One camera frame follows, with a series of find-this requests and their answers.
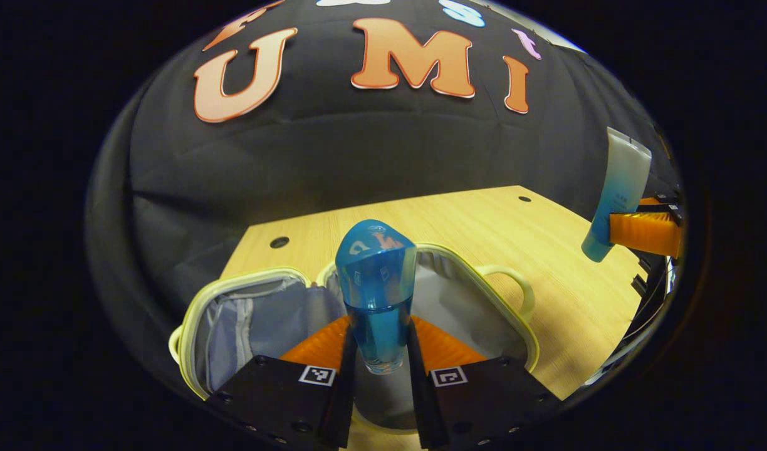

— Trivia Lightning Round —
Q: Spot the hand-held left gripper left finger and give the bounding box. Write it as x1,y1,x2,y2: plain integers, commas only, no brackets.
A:
208,315,359,451

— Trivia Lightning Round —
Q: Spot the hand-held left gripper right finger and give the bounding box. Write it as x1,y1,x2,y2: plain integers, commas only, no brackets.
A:
407,315,563,451

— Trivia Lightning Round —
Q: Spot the pale blue squeeze tube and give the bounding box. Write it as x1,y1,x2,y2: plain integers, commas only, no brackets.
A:
580,127,653,263

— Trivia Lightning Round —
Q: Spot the blue glass bottle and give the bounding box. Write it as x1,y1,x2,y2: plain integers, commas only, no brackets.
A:
335,219,418,375

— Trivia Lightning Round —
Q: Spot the black backdrop cloth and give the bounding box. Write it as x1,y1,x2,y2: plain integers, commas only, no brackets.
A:
86,0,682,389

